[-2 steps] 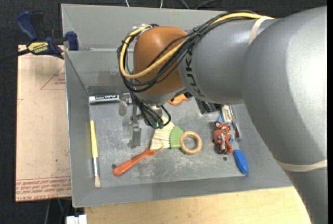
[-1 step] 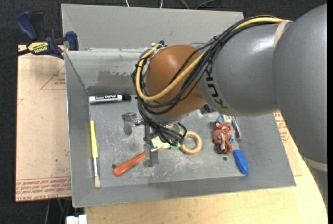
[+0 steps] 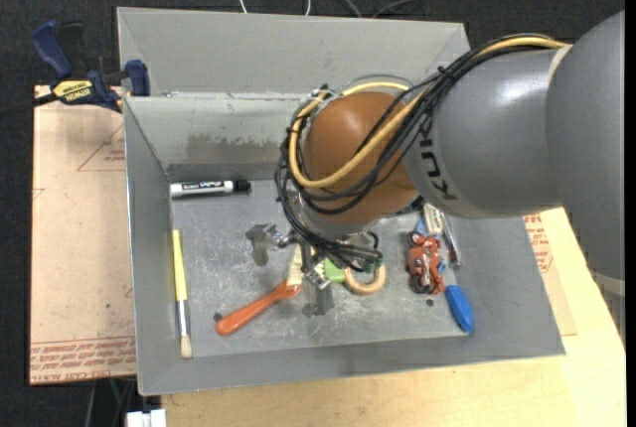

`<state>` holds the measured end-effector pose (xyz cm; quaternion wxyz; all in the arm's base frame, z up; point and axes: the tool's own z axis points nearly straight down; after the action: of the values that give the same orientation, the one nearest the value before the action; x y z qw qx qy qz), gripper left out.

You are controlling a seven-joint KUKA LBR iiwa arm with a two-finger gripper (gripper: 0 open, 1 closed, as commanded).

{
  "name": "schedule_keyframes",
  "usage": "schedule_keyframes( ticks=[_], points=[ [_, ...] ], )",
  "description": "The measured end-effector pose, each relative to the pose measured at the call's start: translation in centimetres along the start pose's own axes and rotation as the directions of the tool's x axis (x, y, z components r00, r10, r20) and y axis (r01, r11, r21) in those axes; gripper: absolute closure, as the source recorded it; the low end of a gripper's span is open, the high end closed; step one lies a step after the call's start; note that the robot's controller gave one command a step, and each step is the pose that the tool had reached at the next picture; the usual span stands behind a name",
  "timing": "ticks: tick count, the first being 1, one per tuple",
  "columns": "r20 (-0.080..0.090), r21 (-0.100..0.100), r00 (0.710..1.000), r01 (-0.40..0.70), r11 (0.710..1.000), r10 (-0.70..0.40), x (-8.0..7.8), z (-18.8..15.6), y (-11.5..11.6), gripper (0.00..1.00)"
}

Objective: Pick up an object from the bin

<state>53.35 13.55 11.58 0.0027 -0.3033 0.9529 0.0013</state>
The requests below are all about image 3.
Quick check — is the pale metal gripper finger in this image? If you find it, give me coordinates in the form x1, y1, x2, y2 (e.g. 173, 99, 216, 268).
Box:
245, 222, 293, 267
300, 267, 338, 318

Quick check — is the grey metal bin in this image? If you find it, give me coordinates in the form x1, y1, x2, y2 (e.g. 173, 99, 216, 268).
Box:
116, 6, 566, 397

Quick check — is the white marker with black cap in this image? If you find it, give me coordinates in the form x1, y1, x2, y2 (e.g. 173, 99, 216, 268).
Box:
169, 179, 252, 200

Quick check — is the red toy motorcycle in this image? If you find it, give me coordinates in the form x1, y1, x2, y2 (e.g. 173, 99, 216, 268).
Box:
406, 230, 447, 296

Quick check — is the blue oblong object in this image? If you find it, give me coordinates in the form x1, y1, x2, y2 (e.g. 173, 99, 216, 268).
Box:
443, 284, 476, 335

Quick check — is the brown cardboard board, red print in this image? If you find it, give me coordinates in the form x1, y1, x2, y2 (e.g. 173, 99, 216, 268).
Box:
29, 84, 578, 386

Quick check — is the beige ring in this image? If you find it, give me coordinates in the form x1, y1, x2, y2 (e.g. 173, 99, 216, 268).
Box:
342, 264, 389, 296

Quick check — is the yellow-handled paintbrush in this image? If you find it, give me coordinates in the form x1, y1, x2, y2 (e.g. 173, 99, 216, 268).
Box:
171, 229, 194, 360

